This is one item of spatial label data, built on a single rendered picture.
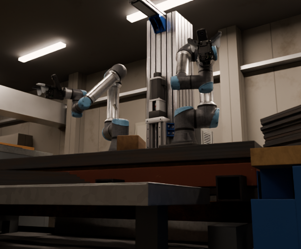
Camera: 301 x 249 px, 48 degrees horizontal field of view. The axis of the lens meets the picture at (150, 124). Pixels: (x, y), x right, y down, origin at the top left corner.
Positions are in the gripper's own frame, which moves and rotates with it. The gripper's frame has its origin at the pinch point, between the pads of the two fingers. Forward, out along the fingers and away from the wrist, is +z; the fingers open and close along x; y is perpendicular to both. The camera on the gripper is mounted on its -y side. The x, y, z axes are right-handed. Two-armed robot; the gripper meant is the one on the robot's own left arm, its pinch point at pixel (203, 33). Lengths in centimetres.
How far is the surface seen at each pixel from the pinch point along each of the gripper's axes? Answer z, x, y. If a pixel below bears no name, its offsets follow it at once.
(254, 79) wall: -382, -93, -100
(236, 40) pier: -369, -76, -164
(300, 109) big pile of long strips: 96, -3, 62
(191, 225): -17, 20, 82
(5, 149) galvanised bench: -45, 126, 26
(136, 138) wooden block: 55, 27, 54
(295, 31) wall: -354, -159, -153
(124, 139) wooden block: 55, 30, 53
